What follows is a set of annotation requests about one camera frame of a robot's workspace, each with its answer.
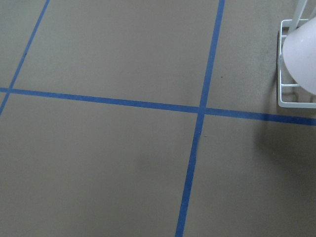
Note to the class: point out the pink plastic cup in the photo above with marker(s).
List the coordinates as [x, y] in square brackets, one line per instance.
[299, 55]

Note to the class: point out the white wire cup rack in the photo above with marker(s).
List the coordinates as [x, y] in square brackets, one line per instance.
[289, 93]

